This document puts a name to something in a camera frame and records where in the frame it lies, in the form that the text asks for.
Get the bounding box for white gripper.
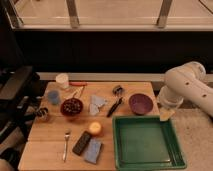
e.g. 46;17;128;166
157;86;183;122

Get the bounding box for silver metal fork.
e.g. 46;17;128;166
62;130;71;162

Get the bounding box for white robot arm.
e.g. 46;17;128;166
157;61;213;121

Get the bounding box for green plastic tray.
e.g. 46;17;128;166
112;116;187;171

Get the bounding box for purple bowl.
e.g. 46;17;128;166
129;93;153;115

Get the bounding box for small dark metal clip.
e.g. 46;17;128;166
113;85;124;95

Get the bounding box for crumpled white blue cloth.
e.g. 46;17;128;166
89;95;107;116

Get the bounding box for yellow round fruit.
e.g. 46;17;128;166
88;122;102;135

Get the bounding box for blue sponge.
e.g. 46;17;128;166
84;138;102;164

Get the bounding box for black rectangular block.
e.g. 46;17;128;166
72;131;92;155

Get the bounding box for wooden chopsticks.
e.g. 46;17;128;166
71;86;85;98

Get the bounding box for dark red bowl with food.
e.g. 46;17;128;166
60;98;83;116

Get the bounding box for red marker pen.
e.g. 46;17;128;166
69;82;87;86

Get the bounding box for white paper cup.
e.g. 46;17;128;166
55;73;69;89

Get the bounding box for blue plastic cup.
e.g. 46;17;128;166
47;90;60;105

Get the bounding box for small dark patterned cup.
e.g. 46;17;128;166
36;107;49;121

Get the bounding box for black chair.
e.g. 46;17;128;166
0;66;40;153

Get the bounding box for black handled utensil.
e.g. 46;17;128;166
107;97;123;117

